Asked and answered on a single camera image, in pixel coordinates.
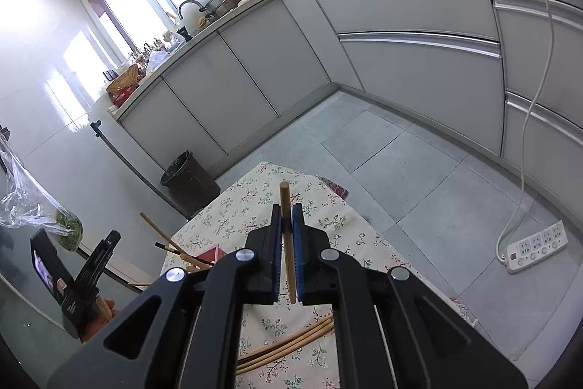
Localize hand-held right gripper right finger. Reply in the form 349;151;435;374
293;202;529;389

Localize white power cable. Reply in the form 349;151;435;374
496;0;556;262

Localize single light wooden chopstick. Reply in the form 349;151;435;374
279;183;298;304

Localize curved sink faucet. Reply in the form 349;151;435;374
177;0;206;30

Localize bunch of wooden chopsticks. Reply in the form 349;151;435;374
128;213;335;374

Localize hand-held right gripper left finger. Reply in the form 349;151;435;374
48;202;283;389

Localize white power strip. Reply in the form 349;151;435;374
506;220;569;275

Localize small potted plants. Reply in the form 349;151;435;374
128;31;176;62

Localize black pole with clamp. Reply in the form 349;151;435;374
90;121;189;220

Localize pink patterned cloth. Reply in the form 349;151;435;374
316;176;351;199

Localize floral tablecloth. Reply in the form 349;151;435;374
159;161;470;389

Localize plastic bag with greens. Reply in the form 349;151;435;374
0;134;83;253

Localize person's left hand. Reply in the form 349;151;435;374
79;298;120;344

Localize woven basket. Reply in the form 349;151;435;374
106;65;143;94

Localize clear plastic bag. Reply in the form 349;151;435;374
143;49;183;75

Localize red plastic basket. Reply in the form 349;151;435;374
111;86;140;107

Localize dark trash bin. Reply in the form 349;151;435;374
159;149;222;212

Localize pink perforated utensil holder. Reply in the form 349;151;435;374
193;247;227;269

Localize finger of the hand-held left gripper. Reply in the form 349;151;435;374
75;231;123;296

